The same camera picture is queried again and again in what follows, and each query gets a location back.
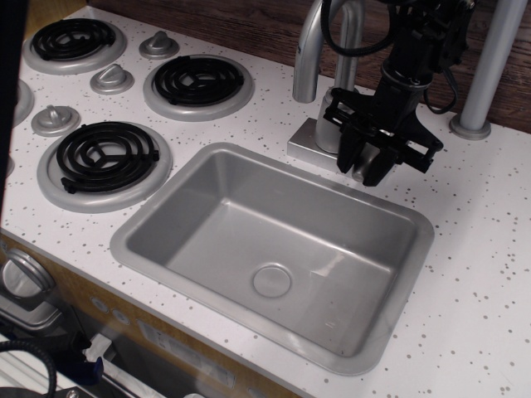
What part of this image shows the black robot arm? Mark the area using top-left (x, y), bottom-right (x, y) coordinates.
top-left (321, 1), bottom-right (475, 187)

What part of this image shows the black coil burner left edge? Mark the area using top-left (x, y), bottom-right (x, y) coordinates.
top-left (13, 80), bottom-right (34, 127)

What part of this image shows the grey vertical support pole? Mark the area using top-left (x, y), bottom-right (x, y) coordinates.
top-left (449, 0), bottom-right (528, 141)

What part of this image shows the black cable lower left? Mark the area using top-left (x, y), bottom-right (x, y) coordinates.
top-left (0, 337), bottom-right (64, 398)

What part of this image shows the silver round oven dial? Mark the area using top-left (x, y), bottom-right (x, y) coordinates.
top-left (1, 249), bottom-right (56, 311)

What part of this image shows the black coil burner front right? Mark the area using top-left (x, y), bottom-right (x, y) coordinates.
top-left (37, 121), bottom-right (173, 214)

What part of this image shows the black coil burner back right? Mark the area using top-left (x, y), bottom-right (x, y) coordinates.
top-left (143, 55), bottom-right (254, 122)

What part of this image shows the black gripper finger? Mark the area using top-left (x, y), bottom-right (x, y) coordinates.
top-left (363, 147), bottom-right (402, 186)
top-left (337, 125), bottom-right (367, 173)

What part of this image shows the silver stove knob lower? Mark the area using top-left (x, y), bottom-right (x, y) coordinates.
top-left (31, 105), bottom-right (80, 138)

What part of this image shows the black coil burner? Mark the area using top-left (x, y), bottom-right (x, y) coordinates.
top-left (22, 18), bottom-right (127, 75)
top-left (37, 121), bottom-right (173, 214)
top-left (143, 55), bottom-right (254, 122)

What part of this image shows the silver stove knob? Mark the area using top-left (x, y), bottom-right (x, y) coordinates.
top-left (139, 31), bottom-right (179, 60)
top-left (31, 105), bottom-right (80, 138)
top-left (90, 64), bottom-right (134, 95)

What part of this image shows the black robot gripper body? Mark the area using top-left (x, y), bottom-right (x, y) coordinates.
top-left (324, 61), bottom-right (443, 172)

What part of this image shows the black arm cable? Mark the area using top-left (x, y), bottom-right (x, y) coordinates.
top-left (321, 0), bottom-right (460, 115)

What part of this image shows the silver stove knob top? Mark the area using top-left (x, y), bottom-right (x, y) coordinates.
top-left (139, 31), bottom-right (179, 60)

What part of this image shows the silver faucet lever handle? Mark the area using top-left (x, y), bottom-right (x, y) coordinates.
top-left (352, 143), bottom-right (380, 182)

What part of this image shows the grey plastic sink basin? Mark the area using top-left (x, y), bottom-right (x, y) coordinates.
top-left (110, 143), bottom-right (434, 376)

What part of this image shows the silver stove knob left edge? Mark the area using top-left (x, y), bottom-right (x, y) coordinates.
top-left (6, 157), bottom-right (15, 177)

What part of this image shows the black coil burner back left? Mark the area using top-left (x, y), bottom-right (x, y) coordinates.
top-left (22, 18), bottom-right (127, 75)

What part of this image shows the silver stove knob middle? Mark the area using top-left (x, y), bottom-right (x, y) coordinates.
top-left (90, 64), bottom-right (134, 95)

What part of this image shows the silver toy faucet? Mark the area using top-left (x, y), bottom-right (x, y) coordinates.
top-left (287, 0), bottom-right (385, 183)

